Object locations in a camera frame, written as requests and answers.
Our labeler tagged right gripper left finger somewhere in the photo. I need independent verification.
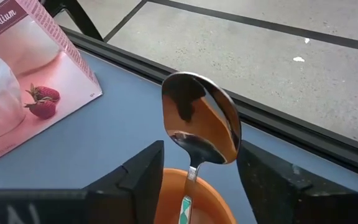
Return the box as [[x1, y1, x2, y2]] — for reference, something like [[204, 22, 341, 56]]
[[83, 139, 165, 224]]

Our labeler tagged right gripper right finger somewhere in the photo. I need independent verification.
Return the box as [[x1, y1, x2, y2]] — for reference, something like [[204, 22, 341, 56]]
[[236, 141, 358, 224]]

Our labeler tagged metal spoon with patterned handle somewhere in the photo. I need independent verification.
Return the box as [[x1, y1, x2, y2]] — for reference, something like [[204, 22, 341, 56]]
[[161, 71, 242, 224]]

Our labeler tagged pink strawberry yogurt cereal box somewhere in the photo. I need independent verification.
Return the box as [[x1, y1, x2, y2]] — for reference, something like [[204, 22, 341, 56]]
[[0, 0, 103, 169]]

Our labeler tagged orange cup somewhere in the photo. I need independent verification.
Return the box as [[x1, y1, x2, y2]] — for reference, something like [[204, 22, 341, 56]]
[[153, 167, 239, 224]]

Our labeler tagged black table frame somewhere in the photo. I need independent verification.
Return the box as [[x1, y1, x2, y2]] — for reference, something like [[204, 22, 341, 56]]
[[60, 26, 358, 182]]

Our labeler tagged black frame post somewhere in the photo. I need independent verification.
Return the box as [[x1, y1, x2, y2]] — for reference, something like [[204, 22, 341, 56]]
[[41, 0, 104, 42]]

